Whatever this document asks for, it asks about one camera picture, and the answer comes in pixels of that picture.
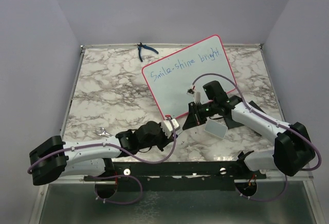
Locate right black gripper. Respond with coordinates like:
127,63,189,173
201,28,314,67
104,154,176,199
182,100,217,130

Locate red-framed whiteboard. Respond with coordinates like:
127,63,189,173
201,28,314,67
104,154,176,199
141,35,236,118

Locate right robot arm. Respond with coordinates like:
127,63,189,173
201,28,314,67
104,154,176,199
182,81,316,178

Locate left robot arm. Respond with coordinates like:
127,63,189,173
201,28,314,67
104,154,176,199
27,119,180,185

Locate white whiteboard eraser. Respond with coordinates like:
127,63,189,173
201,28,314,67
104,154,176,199
204,120,228,139

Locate silver combination wrench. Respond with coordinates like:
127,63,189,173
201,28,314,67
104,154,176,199
95,127,112,137

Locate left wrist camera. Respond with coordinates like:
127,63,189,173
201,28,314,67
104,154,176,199
160,115,180,138

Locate aluminium table frame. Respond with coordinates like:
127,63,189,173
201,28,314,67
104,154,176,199
28,43,322,224

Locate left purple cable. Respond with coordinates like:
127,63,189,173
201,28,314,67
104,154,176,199
27,116,178,204

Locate purple cable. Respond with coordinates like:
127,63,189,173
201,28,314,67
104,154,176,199
191,72,323,202
27,116,178,204

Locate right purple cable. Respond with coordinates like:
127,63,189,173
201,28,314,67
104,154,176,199
191,72,323,202

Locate blue-handled pliers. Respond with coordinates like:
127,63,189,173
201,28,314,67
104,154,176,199
137,42,159,63

